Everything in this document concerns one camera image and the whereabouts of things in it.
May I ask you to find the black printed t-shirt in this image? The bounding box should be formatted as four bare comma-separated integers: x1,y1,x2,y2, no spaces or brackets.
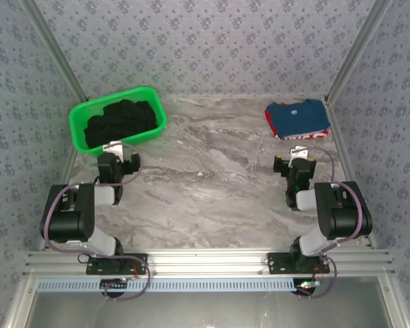
83,98,158,150

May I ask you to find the green plastic basket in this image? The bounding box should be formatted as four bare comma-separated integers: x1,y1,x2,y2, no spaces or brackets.
68,85,167,154

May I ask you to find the folded red t-shirt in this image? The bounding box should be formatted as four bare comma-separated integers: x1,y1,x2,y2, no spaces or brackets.
264,102,330,141

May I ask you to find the folded blue t-shirt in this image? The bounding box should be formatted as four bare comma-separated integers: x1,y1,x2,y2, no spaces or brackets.
265,98,331,137

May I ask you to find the small black circuit board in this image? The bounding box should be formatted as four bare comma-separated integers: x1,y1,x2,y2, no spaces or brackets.
295,279,320,295
100,278,129,292

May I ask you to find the grey metal lower panel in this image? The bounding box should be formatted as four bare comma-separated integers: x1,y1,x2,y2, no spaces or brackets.
23,290,394,328

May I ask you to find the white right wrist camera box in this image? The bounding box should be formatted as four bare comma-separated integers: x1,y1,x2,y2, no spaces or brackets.
290,145,310,161

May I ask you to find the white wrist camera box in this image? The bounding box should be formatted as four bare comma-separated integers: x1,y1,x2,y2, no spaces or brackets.
290,145,310,161
102,140,124,161

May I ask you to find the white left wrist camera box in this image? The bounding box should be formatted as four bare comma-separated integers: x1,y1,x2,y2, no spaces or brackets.
102,140,124,161

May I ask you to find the purple cable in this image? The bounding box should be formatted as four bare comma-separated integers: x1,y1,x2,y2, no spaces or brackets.
42,142,152,302
295,145,368,301

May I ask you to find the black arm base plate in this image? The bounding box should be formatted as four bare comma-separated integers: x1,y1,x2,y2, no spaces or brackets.
85,253,148,275
267,251,331,275

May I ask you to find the long aluminium mounting rail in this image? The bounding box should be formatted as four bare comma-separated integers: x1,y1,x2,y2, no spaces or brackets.
22,249,396,277

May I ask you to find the aluminium frame post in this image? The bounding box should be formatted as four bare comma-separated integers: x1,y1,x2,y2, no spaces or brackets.
20,0,90,102
323,0,396,103

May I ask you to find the pale blue slotted cable duct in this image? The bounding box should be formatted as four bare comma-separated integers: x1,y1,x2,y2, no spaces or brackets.
37,277,297,293

